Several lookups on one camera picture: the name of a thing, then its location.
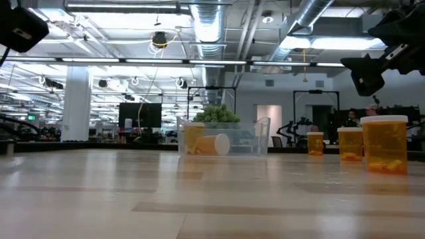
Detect black aluminium table frame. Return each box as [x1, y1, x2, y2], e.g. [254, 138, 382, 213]
[0, 139, 425, 162]

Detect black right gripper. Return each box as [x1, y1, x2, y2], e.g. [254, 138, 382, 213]
[340, 0, 425, 97]

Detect black background gantry frame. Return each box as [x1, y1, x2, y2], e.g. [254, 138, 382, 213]
[292, 89, 341, 116]

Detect white building column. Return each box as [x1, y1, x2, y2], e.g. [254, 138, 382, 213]
[61, 66, 93, 143]

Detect yellow hanging cable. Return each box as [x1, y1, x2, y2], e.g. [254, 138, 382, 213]
[137, 33, 179, 133]

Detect orange pill bottle white cap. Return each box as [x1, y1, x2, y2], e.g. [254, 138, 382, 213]
[195, 133, 231, 156]
[360, 115, 409, 176]
[306, 131, 325, 157]
[337, 127, 364, 163]
[183, 121, 206, 155]

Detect black monitor screen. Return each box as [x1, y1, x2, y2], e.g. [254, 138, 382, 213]
[118, 102, 163, 129]

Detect green artificial plant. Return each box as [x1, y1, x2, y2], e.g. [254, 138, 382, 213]
[192, 103, 241, 130]

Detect silver ventilation duct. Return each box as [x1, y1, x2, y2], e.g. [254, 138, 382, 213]
[265, 0, 335, 64]
[189, 0, 230, 104]

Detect long LED light bar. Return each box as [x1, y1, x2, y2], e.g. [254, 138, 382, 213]
[0, 56, 346, 68]

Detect clear plastic basket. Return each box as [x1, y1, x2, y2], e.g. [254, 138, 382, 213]
[176, 116, 272, 158]

